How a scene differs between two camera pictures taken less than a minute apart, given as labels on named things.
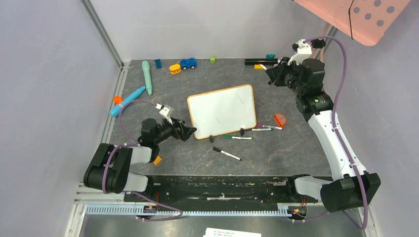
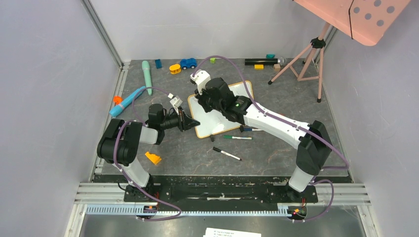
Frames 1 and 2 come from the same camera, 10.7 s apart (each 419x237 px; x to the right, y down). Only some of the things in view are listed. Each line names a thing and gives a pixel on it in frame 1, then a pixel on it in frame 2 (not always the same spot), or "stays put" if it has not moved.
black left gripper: x=186 y=131 to x=188 y=122
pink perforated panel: x=365 y=21 stays put
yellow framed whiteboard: x=219 y=112 stays put
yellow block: x=258 y=67 stays put
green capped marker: x=237 y=137 stays put
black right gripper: x=279 y=75 to x=202 y=99
